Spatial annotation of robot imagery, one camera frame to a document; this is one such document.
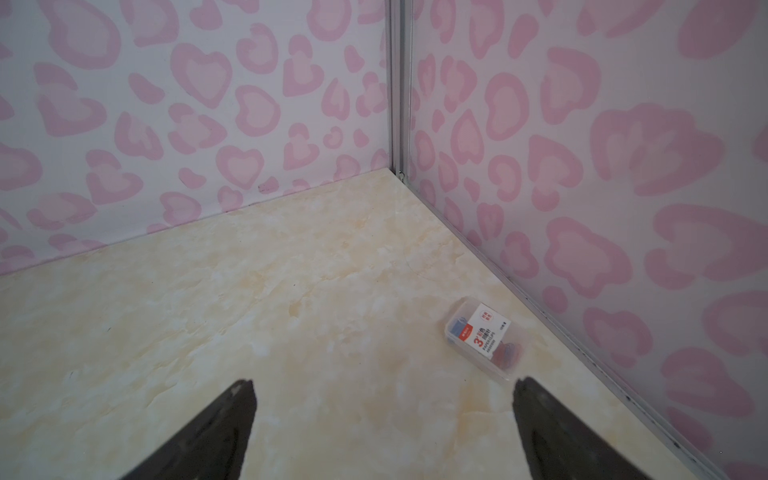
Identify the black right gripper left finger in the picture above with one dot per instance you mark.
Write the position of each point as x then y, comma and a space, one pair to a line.
212, 445

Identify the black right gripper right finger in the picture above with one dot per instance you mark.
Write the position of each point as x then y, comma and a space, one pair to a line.
559, 445

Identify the small pink card packet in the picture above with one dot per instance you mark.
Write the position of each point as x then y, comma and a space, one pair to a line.
486, 338

